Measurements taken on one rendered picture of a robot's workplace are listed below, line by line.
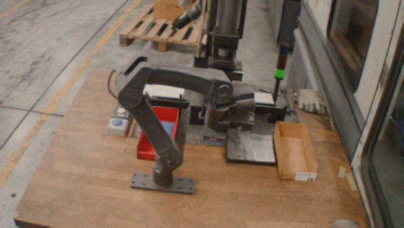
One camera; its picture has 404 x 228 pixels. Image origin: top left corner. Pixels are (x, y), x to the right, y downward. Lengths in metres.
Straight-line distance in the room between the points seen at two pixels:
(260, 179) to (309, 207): 0.20
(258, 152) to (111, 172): 0.51
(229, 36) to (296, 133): 0.46
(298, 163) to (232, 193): 0.30
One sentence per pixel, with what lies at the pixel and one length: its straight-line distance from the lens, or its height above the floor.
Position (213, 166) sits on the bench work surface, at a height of 0.90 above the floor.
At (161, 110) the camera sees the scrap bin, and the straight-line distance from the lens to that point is 1.53.
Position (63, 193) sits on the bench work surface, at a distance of 1.26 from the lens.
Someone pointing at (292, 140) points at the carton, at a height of 0.91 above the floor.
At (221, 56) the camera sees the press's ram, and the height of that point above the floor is 1.18.
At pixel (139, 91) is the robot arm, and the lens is 1.01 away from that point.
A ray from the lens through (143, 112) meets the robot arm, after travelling 1.06.
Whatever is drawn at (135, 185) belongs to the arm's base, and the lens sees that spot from 1.26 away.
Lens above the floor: 1.77
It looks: 32 degrees down
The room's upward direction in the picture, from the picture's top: 6 degrees clockwise
